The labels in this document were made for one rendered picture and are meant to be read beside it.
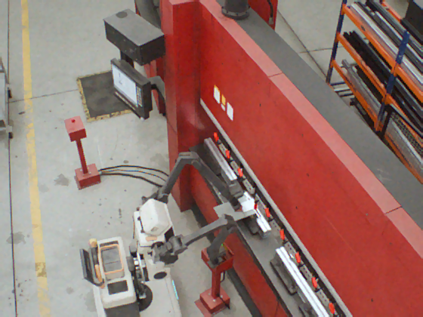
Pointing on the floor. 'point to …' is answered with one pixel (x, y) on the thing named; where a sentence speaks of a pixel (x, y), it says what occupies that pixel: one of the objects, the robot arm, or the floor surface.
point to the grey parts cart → (4, 98)
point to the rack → (372, 73)
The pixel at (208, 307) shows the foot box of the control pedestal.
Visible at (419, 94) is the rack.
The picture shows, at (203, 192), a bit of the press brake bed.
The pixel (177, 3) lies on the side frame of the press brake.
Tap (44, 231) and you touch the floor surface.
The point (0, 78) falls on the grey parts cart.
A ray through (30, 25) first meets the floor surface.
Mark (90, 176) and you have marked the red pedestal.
